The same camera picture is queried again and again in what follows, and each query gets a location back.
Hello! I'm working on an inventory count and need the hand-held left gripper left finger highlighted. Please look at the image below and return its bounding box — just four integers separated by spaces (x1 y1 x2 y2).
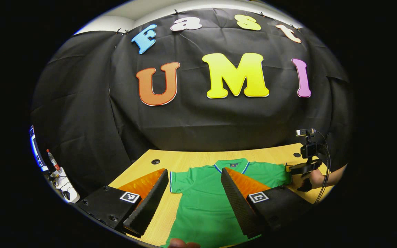
75 168 170 238

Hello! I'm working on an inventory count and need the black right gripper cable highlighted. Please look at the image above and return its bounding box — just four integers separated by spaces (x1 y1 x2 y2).
314 130 332 204

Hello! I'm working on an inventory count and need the green T-shirt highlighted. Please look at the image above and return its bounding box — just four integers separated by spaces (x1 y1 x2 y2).
161 158 292 248

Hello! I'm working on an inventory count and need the white blue-edged panel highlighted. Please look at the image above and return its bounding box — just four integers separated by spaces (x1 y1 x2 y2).
29 125 49 173

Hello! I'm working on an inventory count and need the red-capped bottle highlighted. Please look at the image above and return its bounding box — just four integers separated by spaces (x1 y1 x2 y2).
46 149 61 173

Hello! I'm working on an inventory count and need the black backdrop cloth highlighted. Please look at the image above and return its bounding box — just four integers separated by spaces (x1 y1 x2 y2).
30 8 355 197

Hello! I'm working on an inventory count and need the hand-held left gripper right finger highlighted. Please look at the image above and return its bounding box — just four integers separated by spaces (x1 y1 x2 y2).
221 167 315 239

